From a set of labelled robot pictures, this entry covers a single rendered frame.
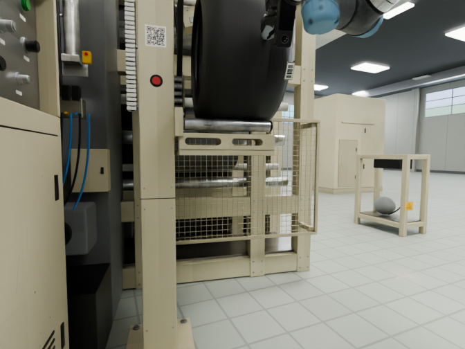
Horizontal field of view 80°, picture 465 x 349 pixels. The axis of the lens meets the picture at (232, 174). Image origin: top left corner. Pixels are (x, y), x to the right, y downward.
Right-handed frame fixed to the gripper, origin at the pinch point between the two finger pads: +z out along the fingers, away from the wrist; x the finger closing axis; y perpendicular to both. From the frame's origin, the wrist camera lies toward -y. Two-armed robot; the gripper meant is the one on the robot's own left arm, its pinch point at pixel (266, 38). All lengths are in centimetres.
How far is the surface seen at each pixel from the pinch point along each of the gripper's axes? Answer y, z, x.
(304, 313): -111, 48, -35
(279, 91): -13.4, 9.6, -8.4
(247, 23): 4.7, 0.6, 6.1
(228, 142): -31.0, 16.4, 9.4
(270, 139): -29.5, 16.2, -6.7
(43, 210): -52, 0, 62
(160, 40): 7.4, 21.6, 33.1
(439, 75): 362, 741, -1006
